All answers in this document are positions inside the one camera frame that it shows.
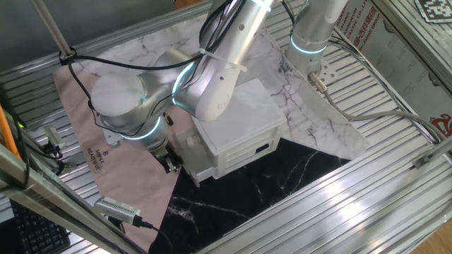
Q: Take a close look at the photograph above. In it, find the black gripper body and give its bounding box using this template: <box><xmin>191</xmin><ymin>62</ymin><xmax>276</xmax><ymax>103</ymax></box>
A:
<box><xmin>150</xmin><ymin>140</ymin><xmax>177</xmax><ymax>164</ymax></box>

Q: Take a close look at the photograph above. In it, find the drawer with black knob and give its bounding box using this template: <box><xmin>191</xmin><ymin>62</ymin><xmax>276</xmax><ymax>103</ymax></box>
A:
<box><xmin>174</xmin><ymin>128</ymin><xmax>217</xmax><ymax>188</ymax></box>

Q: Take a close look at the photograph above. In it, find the drawer with white knob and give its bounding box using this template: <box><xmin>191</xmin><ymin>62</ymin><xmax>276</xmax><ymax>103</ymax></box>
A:
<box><xmin>186</xmin><ymin>133</ymin><xmax>220</xmax><ymax>159</ymax></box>

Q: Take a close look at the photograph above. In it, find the white plastic drawer cabinet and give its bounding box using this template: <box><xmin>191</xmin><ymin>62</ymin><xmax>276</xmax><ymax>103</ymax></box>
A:
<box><xmin>190</xmin><ymin>78</ymin><xmax>287</xmax><ymax>179</ymax></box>

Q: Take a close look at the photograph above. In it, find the marble pink black patterned tablecloth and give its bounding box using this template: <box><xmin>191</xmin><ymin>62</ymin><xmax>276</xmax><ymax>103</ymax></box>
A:
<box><xmin>52</xmin><ymin>13</ymin><xmax>371</xmax><ymax>254</ymax></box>

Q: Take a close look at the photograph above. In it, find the black keyboard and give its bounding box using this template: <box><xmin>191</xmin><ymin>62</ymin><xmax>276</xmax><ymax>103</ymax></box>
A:
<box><xmin>9</xmin><ymin>199</ymin><xmax>71</xmax><ymax>254</ymax></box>

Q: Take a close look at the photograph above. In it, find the thin metal rod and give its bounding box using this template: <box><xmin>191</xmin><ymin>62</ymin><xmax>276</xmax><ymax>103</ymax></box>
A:
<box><xmin>30</xmin><ymin>0</ymin><xmax>76</xmax><ymax>59</ymax></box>

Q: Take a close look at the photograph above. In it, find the printed cardboard panel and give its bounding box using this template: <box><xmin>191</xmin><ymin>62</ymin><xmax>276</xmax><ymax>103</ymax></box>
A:
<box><xmin>333</xmin><ymin>0</ymin><xmax>452</xmax><ymax>140</ymax></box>

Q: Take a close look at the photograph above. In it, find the black white marker tag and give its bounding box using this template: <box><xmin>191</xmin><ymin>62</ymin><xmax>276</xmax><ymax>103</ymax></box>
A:
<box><xmin>413</xmin><ymin>0</ymin><xmax>452</xmax><ymax>24</ymax></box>

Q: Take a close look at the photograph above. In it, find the black camera cable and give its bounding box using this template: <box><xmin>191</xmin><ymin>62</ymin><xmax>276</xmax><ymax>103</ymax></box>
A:
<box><xmin>132</xmin><ymin>214</ymin><xmax>174</xmax><ymax>254</ymax></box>
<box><xmin>33</xmin><ymin>140</ymin><xmax>77</xmax><ymax>177</ymax></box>

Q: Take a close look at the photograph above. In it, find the silver depth camera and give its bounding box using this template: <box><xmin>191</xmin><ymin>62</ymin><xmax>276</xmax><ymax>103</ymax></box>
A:
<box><xmin>93</xmin><ymin>196</ymin><xmax>143</xmax><ymax>226</ymax></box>
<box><xmin>42</xmin><ymin>126</ymin><xmax>67</xmax><ymax>151</ymax></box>

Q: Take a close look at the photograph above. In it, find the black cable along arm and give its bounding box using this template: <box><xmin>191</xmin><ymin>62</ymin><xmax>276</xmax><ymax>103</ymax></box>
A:
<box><xmin>58</xmin><ymin>0</ymin><xmax>248</xmax><ymax>137</ymax></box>

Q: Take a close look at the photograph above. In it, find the aluminium frame post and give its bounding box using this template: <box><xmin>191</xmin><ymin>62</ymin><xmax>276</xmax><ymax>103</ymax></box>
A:
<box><xmin>0</xmin><ymin>143</ymin><xmax>148</xmax><ymax>254</ymax></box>

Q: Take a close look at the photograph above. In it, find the orange cable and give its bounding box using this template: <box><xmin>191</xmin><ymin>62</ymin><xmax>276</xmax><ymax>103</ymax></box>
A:
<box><xmin>0</xmin><ymin>104</ymin><xmax>18</xmax><ymax>159</ymax></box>

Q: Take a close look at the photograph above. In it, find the grey cable with metal connector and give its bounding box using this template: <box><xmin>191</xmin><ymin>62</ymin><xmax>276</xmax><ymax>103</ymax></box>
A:
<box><xmin>307</xmin><ymin>72</ymin><xmax>446</xmax><ymax>144</ymax></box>

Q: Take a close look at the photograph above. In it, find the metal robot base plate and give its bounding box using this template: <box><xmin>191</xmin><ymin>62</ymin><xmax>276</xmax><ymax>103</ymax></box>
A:
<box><xmin>316</xmin><ymin>58</ymin><xmax>339</xmax><ymax>87</ymax></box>

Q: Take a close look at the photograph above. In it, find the metal bracket bar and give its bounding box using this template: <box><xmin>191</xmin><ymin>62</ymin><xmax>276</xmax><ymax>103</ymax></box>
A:
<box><xmin>412</xmin><ymin>135</ymin><xmax>452</xmax><ymax>169</ymax></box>

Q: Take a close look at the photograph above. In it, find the aluminium frame rail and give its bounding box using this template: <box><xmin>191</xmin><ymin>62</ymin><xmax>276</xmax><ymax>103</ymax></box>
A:
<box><xmin>370</xmin><ymin>0</ymin><xmax>452</xmax><ymax>93</ymax></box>

